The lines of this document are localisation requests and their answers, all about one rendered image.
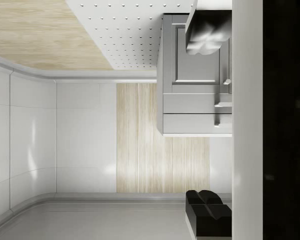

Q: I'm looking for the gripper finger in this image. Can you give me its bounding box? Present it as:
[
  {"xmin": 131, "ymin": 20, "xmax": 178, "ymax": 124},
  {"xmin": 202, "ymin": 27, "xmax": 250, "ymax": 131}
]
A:
[
  {"xmin": 184, "ymin": 189, "xmax": 233, "ymax": 238},
  {"xmin": 185, "ymin": 0, "xmax": 233, "ymax": 56}
]

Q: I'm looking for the white cabinet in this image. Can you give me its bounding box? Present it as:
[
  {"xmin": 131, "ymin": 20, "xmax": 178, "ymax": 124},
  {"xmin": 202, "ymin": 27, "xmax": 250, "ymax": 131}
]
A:
[{"xmin": 156, "ymin": 13, "xmax": 233, "ymax": 137}]

